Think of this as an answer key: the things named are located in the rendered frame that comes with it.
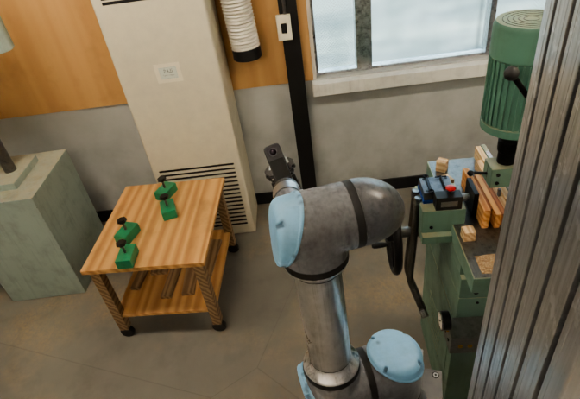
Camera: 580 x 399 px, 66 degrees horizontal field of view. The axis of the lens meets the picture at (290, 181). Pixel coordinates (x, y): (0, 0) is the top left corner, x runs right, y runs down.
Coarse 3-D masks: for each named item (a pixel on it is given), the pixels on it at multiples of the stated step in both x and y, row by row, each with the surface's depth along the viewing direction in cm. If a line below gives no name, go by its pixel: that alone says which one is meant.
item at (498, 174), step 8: (488, 160) 140; (488, 168) 139; (496, 168) 136; (504, 168) 135; (512, 168) 135; (488, 176) 140; (496, 176) 136; (504, 176) 137; (488, 184) 140; (496, 184) 138; (504, 184) 138
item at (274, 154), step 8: (272, 144) 120; (264, 152) 120; (272, 152) 119; (280, 152) 120; (272, 160) 120; (280, 160) 120; (272, 168) 120; (280, 168) 120; (288, 168) 120; (280, 176) 120; (288, 176) 119
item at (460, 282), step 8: (448, 248) 150; (448, 256) 151; (448, 264) 152; (456, 272) 143; (456, 280) 144; (464, 280) 137; (456, 288) 144; (464, 288) 139; (464, 296) 142; (472, 296) 141; (480, 296) 141
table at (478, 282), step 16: (464, 160) 170; (432, 176) 165; (464, 224) 142; (432, 240) 145; (448, 240) 144; (480, 240) 136; (496, 240) 135; (464, 256) 132; (464, 272) 133; (480, 272) 126; (480, 288) 126
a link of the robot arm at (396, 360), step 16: (384, 336) 96; (400, 336) 96; (368, 352) 94; (384, 352) 93; (400, 352) 93; (416, 352) 93; (368, 368) 92; (384, 368) 91; (400, 368) 90; (416, 368) 91; (384, 384) 91; (400, 384) 91; (416, 384) 93
